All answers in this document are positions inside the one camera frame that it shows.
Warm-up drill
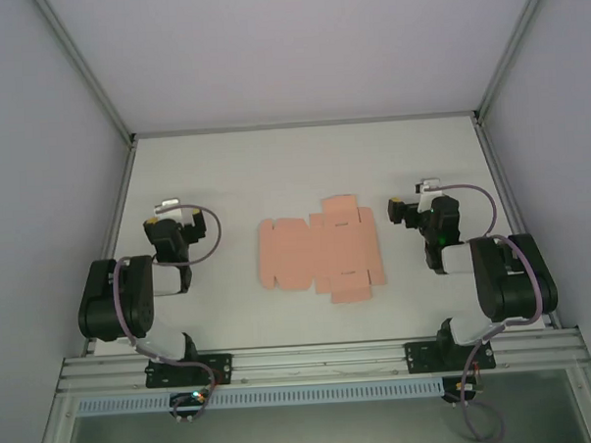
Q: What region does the pink paper box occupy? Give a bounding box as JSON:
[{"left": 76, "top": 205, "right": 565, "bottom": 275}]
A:
[{"left": 255, "top": 191, "right": 388, "bottom": 309}]

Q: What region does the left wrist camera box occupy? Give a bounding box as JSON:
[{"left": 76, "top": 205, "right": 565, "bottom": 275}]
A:
[{"left": 152, "top": 196, "right": 184, "bottom": 222}]

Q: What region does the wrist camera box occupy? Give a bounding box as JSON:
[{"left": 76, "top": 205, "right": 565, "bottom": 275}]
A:
[
  {"left": 415, "top": 176, "right": 446, "bottom": 198},
  {"left": 152, "top": 196, "right": 184, "bottom": 222}
]

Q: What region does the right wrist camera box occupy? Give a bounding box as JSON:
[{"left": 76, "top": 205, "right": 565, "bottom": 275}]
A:
[{"left": 415, "top": 176, "right": 446, "bottom": 198}]

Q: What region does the aluminium table back rail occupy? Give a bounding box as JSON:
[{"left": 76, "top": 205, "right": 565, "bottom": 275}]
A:
[{"left": 131, "top": 109, "right": 479, "bottom": 139}]

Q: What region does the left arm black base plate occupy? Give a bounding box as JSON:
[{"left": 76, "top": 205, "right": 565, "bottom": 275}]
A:
[{"left": 143, "top": 353, "right": 234, "bottom": 390}]

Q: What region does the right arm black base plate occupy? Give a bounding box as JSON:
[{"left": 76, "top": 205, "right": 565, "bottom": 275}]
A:
[{"left": 403, "top": 338, "right": 497, "bottom": 375}]

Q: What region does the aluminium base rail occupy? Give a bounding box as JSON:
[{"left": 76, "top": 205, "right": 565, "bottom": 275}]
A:
[{"left": 55, "top": 326, "right": 590, "bottom": 396}]

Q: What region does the aluminium frame post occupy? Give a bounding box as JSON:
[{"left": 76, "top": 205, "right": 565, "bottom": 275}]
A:
[
  {"left": 32, "top": 0, "right": 137, "bottom": 148},
  {"left": 467, "top": 0, "right": 566, "bottom": 126}
]

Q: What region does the light blue slotted cable duct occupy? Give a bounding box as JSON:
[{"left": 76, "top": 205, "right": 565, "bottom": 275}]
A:
[{"left": 75, "top": 378, "right": 445, "bottom": 418}]

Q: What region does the aluminium lower frame strut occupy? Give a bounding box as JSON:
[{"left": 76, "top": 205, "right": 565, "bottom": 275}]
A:
[
  {"left": 565, "top": 365, "right": 591, "bottom": 443},
  {"left": 30, "top": 392, "right": 81, "bottom": 443}
]

